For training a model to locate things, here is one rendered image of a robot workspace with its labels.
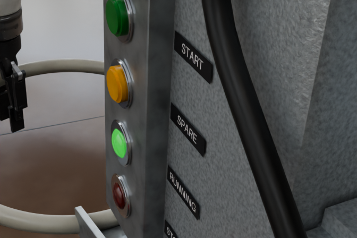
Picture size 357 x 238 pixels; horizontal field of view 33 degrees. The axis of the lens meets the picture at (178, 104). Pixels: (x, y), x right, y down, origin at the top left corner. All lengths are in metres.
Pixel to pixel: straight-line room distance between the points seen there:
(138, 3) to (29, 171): 2.22
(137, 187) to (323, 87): 0.21
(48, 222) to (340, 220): 0.72
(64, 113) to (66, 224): 1.95
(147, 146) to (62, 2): 3.72
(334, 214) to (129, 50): 0.17
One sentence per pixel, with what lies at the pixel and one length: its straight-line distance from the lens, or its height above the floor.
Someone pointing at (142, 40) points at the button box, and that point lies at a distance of 0.37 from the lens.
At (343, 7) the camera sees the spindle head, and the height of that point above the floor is 1.49.
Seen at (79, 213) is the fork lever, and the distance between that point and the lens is 0.96.
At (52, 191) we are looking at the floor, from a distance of 2.46.
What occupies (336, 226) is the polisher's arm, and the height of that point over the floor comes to 1.38.
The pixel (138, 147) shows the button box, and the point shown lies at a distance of 0.42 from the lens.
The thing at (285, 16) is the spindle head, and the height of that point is 1.48.
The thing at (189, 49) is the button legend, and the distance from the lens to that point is 0.35.
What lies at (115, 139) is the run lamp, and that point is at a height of 1.33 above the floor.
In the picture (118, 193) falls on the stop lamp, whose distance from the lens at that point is 0.47.
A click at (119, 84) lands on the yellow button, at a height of 1.38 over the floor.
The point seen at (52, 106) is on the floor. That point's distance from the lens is 2.97.
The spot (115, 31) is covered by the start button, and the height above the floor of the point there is 1.41.
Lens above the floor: 1.58
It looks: 32 degrees down
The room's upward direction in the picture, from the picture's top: 4 degrees clockwise
